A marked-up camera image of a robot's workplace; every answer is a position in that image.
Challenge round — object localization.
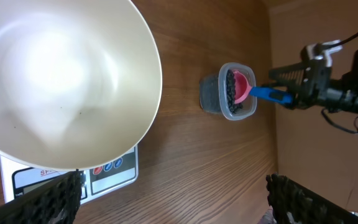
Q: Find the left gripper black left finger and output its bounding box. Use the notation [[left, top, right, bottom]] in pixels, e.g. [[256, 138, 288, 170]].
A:
[[0, 170, 83, 224]]

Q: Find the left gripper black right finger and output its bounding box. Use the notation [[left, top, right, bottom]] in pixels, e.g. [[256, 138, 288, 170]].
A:
[[266, 174, 358, 224]]

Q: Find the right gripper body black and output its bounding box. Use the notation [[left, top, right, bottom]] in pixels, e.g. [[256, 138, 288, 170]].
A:
[[293, 60, 340, 109]]

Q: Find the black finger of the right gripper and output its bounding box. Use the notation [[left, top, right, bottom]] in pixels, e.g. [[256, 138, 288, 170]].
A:
[[261, 82, 304, 109], [268, 62, 306, 82]]

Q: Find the pink scoop blue handle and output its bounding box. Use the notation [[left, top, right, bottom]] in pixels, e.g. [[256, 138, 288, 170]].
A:
[[233, 70, 293, 105]]

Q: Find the white bowl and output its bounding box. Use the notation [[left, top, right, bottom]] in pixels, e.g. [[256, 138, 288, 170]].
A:
[[0, 0, 162, 170]]

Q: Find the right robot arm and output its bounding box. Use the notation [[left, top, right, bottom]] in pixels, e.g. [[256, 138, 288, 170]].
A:
[[263, 49, 358, 114]]

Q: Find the white digital kitchen scale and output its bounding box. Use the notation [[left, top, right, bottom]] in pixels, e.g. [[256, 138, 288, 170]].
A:
[[0, 146, 139, 204]]

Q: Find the black beans pile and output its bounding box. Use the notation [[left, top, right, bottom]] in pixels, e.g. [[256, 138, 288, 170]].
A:
[[202, 69, 244, 114]]

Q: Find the clear plastic container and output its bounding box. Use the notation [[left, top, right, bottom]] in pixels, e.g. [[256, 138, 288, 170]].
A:
[[200, 62, 257, 121]]

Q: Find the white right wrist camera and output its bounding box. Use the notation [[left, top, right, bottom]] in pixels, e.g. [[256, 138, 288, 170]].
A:
[[300, 40, 342, 67]]

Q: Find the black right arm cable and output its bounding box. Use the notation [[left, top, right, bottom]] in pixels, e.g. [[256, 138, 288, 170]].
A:
[[320, 16, 358, 135]]

